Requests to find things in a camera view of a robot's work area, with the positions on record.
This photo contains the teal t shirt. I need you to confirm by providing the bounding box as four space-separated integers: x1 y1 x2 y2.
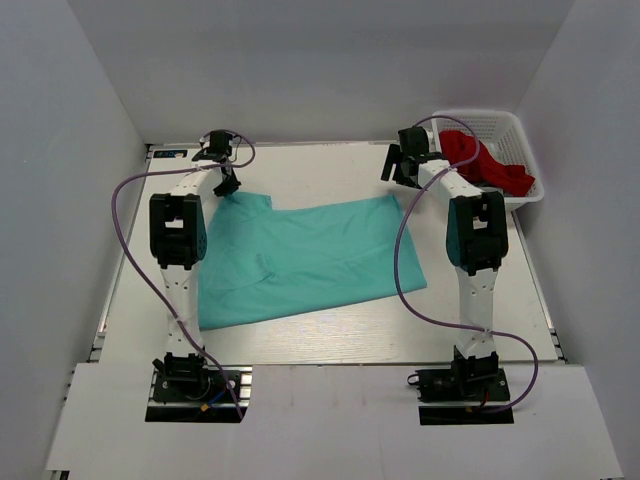
198 192 427 330

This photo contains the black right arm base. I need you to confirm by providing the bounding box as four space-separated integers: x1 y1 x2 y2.
407 352 514 426

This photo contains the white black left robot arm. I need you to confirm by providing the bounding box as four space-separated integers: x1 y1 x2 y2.
149 130 240 357

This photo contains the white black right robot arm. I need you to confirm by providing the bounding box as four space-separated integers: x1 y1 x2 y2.
381 126 508 399

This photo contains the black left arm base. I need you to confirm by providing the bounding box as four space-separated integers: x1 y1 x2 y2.
145 353 252 424

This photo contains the dark label sticker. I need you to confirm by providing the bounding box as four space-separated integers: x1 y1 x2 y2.
153 149 188 159

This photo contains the white plastic basket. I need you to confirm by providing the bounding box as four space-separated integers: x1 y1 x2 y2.
435 109 544 211

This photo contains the grey t shirt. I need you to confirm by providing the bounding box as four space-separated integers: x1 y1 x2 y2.
475 182 511 198

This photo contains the red t shirt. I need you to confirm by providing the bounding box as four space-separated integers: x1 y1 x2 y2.
439 130 535 197

